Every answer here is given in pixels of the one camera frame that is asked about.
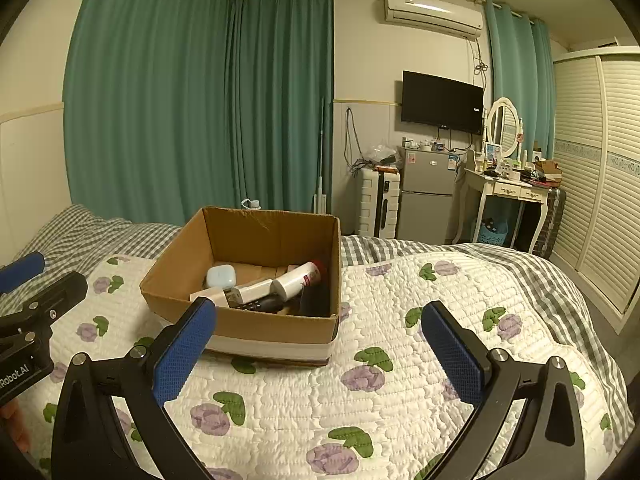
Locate black wall television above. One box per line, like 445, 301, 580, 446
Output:
401, 71, 485, 136

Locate cardboard box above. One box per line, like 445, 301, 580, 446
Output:
139, 206, 343, 367

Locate black remote control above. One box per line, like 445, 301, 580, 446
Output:
235, 295, 286, 313

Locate white dressing table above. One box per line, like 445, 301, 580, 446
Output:
452, 167, 551, 256

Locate clear plastic bag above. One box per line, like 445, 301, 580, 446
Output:
367, 145, 398, 166

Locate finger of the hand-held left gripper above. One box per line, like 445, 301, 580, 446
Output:
0, 252, 46, 295
0, 271, 88, 341

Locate wide green curtain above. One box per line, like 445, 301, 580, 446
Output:
62, 0, 236, 226

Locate hanging wall cables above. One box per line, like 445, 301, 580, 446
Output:
344, 106, 368, 176

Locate silver fridge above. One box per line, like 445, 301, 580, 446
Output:
397, 146, 458, 242

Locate light blue earbuds case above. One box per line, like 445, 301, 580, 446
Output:
206, 265, 237, 290

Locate white louvred wardrobe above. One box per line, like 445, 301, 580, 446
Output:
552, 46, 640, 316

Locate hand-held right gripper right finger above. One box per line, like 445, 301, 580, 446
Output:
421, 301, 586, 480

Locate white air conditioner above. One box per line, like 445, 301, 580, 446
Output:
384, 0, 483, 41

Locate dark suitcase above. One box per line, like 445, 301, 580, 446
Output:
531, 186, 567, 260

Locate blue plastic basket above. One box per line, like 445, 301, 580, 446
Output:
477, 217, 509, 246

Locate green corner curtain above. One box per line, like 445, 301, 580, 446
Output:
227, 0, 335, 213

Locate white mop pole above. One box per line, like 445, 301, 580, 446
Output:
312, 95, 331, 213

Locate white cylindrical bottle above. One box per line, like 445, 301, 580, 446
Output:
271, 260, 327, 302

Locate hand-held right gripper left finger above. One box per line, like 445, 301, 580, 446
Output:
50, 296, 218, 480

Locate white plug charger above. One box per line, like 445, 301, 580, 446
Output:
235, 278, 276, 303

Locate green window curtain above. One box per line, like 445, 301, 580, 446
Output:
482, 0, 557, 161

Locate floral quilted bedspread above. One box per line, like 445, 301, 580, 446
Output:
0, 252, 636, 480

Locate white suitcase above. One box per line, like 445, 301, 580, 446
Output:
357, 169, 402, 239

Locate white oval mirror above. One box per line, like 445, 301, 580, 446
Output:
485, 96, 521, 158

